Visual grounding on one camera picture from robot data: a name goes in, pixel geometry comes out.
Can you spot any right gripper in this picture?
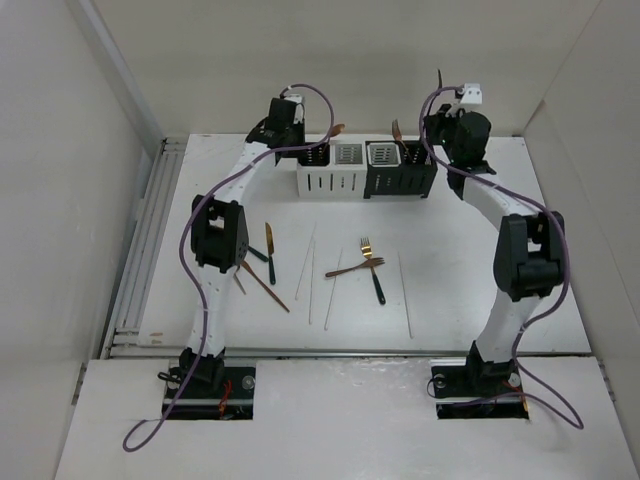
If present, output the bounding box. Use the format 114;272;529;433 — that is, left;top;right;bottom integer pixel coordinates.
423;103;468;163

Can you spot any rose gold metal fork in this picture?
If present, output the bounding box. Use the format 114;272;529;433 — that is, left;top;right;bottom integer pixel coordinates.
391;119;412;164

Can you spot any gold knife green handle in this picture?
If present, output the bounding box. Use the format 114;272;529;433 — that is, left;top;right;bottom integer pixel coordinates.
265;222;277;285
248;246;269;263

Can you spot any white chopstick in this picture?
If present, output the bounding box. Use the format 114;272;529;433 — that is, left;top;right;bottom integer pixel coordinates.
294;222;317;301
308;239;316;326
398;251;414;340
323;248;344;332

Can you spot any gold fork green handle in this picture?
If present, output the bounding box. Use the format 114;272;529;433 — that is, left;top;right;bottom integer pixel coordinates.
360;237;386;305

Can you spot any brown wooden fork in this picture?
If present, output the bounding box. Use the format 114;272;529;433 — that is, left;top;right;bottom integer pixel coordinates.
325;257;385;278

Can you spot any silver metal spoon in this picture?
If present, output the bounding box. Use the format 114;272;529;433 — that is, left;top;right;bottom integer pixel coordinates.
233;273;247;295

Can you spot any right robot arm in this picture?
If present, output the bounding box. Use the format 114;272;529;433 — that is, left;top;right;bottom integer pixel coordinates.
424;104;565;399

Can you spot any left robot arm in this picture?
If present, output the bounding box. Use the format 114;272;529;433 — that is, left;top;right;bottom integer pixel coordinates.
176;93;305;397

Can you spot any black slotted insert bin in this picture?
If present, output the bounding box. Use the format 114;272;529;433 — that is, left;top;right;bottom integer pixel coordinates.
400;141;431;166

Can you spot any black insert bin left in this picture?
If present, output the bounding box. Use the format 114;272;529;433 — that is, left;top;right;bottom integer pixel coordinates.
298;144;330;167

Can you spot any white slotted insert bin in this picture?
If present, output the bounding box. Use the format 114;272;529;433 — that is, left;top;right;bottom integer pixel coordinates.
367;142;400;167

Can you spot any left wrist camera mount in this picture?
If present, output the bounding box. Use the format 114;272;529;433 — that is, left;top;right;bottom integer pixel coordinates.
279;85;305;106

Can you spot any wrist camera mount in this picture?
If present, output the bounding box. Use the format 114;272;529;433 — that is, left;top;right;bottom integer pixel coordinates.
279;85;305;106
459;83;483;108

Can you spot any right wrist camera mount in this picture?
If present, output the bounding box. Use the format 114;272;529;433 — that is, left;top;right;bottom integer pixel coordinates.
459;83;483;108

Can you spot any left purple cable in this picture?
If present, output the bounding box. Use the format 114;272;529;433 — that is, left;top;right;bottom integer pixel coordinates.
122;83;335;453

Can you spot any purple cable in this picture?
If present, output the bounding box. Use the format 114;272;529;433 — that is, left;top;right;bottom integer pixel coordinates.
122;83;335;453
418;85;585;431

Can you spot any black utensil holder frame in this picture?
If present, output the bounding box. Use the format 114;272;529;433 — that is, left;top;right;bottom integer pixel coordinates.
364;141;437;199

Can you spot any white utensil holder frame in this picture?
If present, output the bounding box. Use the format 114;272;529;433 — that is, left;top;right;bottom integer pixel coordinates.
296;164;367;200

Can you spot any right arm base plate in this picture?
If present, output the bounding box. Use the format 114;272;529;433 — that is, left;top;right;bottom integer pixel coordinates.
431;364;529;420

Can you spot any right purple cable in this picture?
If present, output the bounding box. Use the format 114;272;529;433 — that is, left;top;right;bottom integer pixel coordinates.
418;85;585;431

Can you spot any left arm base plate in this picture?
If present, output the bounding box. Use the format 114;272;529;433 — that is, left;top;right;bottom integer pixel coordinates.
168;366;256;421

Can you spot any aluminium rail front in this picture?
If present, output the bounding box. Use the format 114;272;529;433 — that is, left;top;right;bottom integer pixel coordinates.
104;345;596;360

